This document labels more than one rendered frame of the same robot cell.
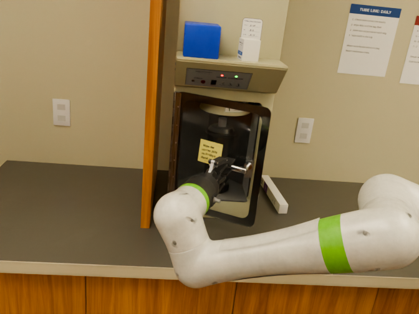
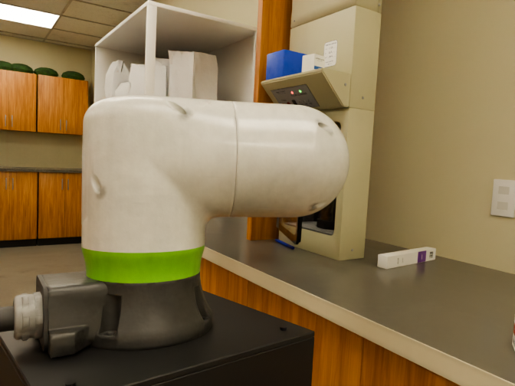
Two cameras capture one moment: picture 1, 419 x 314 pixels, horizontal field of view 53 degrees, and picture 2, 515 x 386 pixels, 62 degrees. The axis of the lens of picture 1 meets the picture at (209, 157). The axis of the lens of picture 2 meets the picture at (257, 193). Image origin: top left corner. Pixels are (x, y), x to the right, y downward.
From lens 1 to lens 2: 139 cm
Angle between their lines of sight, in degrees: 63
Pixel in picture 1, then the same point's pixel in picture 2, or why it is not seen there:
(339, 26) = not seen: outside the picture
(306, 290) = (293, 314)
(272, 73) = (317, 80)
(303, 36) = (492, 71)
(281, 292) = (276, 309)
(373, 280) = (339, 313)
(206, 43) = (276, 65)
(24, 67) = not seen: hidden behind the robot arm
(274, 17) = (346, 34)
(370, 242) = not seen: hidden behind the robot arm
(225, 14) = (313, 45)
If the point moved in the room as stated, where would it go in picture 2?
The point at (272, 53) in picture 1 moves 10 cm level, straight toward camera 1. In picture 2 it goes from (345, 69) to (316, 65)
